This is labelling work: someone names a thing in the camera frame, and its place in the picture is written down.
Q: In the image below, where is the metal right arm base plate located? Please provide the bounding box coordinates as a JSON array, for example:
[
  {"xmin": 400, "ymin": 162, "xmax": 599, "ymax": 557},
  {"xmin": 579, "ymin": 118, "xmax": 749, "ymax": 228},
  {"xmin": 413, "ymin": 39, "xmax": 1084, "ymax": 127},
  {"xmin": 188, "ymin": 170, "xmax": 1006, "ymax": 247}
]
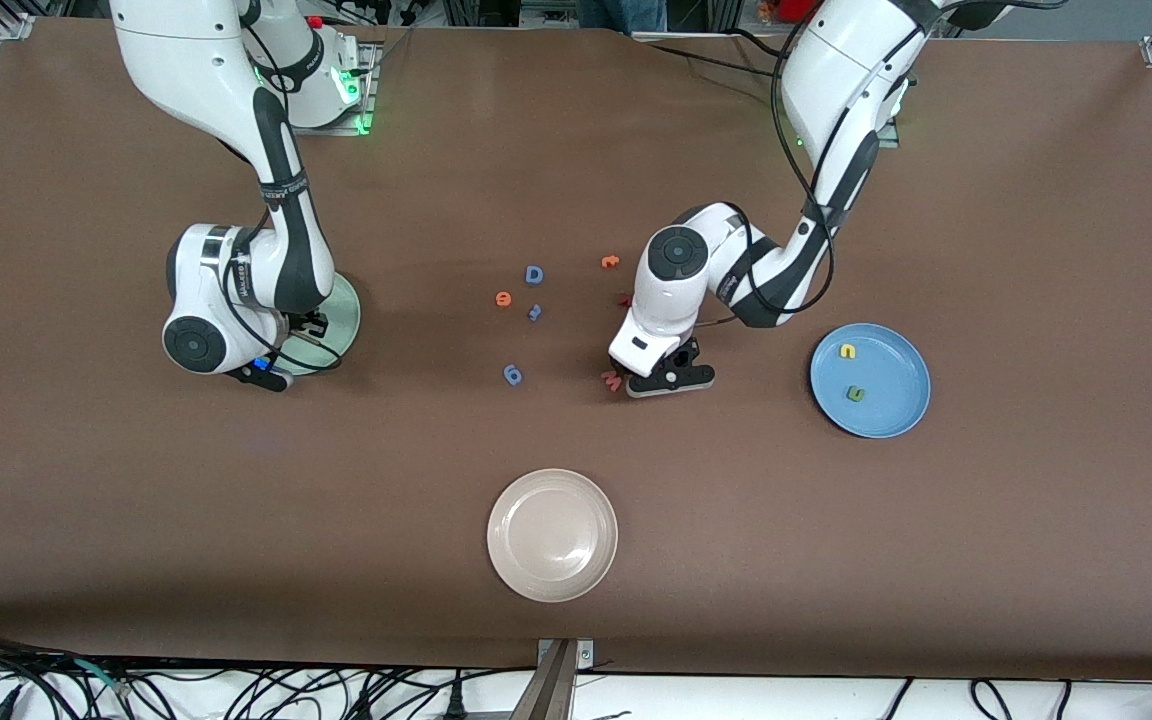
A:
[{"xmin": 296, "ymin": 40, "xmax": 383, "ymax": 137}]

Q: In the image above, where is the blue plate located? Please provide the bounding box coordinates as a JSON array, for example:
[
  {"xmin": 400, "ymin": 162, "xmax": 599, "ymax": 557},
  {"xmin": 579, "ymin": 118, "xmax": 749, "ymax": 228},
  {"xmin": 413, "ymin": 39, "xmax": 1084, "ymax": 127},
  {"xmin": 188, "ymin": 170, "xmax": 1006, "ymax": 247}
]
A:
[{"xmin": 809, "ymin": 322, "xmax": 932, "ymax": 440}]

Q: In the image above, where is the black base cable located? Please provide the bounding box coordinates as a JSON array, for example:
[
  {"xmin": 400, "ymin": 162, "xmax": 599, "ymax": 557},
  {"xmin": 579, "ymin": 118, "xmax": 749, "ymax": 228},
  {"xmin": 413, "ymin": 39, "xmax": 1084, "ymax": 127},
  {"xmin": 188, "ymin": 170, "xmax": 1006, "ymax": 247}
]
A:
[
  {"xmin": 636, "ymin": 40, "xmax": 787, "ymax": 81},
  {"xmin": 729, "ymin": 27, "xmax": 797, "ymax": 61}
]

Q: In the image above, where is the pale green plate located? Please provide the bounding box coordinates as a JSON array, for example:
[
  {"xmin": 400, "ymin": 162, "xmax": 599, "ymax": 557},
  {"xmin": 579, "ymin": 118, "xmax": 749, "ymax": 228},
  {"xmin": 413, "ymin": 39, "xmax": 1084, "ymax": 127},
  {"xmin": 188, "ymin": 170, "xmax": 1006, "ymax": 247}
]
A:
[{"xmin": 281, "ymin": 272, "xmax": 362, "ymax": 377}]

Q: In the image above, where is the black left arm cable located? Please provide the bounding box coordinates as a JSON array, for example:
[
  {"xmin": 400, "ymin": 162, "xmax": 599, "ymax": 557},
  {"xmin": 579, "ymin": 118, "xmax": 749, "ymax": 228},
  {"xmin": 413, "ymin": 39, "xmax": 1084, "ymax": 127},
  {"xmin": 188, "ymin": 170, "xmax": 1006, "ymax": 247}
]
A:
[{"xmin": 696, "ymin": 20, "xmax": 837, "ymax": 331}]

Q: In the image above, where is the brown table cover sheet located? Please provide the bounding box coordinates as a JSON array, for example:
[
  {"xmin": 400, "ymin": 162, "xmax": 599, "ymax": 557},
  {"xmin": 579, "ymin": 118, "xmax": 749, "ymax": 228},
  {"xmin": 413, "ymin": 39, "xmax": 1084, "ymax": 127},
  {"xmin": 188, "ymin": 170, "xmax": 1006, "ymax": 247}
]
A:
[{"xmin": 0, "ymin": 18, "xmax": 1152, "ymax": 683}]

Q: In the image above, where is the beige plate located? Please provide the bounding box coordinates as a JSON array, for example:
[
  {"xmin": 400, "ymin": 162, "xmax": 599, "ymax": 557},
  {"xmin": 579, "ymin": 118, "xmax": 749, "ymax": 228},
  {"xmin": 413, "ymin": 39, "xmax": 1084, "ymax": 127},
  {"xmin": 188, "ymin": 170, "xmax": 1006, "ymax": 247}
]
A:
[{"xmin": 486, "ymin": 468, "xmax": 619, "ymax": 604}]

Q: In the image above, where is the aluminium profile bar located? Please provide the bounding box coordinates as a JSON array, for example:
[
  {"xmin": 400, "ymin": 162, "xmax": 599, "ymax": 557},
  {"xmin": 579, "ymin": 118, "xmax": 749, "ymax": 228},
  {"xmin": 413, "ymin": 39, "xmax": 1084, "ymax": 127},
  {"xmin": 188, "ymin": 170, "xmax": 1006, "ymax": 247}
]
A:
[{"xmin": 511, "ymin": 640, "xmax": 577, "ymax": 720}]

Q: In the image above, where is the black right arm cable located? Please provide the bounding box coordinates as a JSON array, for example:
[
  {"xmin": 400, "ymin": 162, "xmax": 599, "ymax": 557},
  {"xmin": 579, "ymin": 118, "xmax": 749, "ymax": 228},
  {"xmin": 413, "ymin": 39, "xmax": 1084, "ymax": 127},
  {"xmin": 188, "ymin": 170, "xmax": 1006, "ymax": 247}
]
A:
[{"xmin": 219, "ymin": 0, "xmax": 349, "ymax": 373}]

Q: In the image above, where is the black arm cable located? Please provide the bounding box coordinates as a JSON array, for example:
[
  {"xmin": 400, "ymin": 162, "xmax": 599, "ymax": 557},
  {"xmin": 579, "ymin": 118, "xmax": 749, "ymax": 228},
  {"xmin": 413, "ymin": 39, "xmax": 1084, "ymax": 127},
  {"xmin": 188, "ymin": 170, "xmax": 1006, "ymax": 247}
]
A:
[
  {"xmin": 696, "ymin": 20, "xmax": 837, "ymax": 331},
  {"xmin": 219, "ymin": 0, "xmax": 349, "ymax": 373}
]

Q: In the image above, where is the person in blue jeans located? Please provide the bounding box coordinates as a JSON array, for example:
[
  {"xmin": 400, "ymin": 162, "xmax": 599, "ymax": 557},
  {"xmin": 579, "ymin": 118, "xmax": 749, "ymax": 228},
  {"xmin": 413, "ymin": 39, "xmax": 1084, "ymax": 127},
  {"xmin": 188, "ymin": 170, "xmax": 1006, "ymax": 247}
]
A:
[{"xmin": 576, "ymin": 0, "xmax": 669, "ymax": 31}]

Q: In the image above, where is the teal cable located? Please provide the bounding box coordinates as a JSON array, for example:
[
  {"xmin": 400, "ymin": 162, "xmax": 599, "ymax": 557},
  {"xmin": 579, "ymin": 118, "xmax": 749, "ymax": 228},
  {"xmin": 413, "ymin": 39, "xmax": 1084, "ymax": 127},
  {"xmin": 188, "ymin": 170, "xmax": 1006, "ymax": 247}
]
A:
[{"xmin": 76, "ymin": 655, "xmax": 132, "ymax": 696}]

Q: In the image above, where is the metal corner bracket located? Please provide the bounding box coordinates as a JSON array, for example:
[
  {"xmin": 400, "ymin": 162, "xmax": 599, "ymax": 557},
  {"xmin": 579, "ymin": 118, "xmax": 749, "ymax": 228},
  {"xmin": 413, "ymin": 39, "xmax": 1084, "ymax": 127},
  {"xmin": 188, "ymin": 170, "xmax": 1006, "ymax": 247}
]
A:
[{"xmin": 536, "ymin": 638, "xmax": 595, "ymax": 673}]

